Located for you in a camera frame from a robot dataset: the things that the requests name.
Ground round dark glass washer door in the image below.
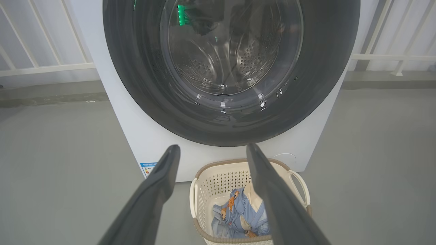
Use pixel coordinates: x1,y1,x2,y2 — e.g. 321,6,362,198
103,0,361,147

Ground white metal railing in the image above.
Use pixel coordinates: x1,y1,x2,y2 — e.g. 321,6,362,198
0,0,96,77
351,0,436,77

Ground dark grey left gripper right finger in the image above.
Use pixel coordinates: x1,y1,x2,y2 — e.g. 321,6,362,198
246,143,331,245

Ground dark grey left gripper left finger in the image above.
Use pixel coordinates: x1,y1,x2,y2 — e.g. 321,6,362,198
98,144,181,245

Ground blue energy label sticker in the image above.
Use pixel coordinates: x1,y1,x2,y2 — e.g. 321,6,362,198
140,162,158,179

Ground blue bear print clothes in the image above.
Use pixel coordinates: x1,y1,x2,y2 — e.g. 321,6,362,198
211,184,271,239

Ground white front-load washing machine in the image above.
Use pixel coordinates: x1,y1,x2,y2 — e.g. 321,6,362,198
70,0,380,182

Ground cream perforated laundry basket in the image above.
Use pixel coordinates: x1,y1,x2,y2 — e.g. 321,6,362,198
189,158,312,245

